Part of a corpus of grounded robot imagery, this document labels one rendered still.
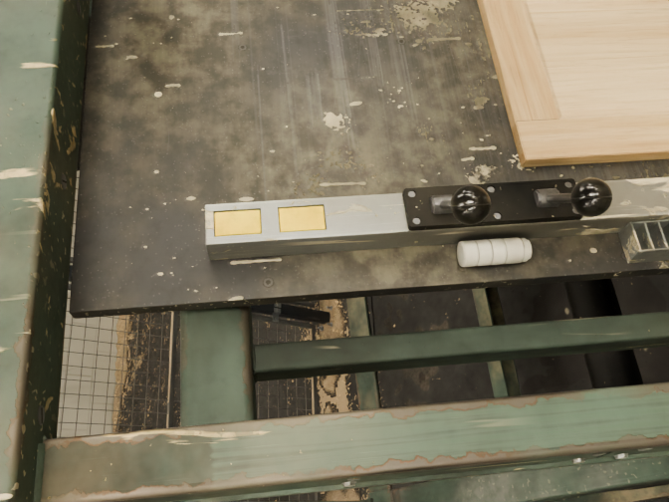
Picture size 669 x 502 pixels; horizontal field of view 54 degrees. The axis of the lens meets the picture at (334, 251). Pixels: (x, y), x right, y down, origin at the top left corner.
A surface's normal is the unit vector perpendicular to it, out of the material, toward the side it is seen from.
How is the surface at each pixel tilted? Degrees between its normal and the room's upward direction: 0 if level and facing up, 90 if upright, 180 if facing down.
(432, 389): 0
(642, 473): 0
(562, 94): 55
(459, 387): 0
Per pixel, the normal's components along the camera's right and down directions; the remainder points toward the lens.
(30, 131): 0.06, -0.44
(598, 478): -0.77, -0.20
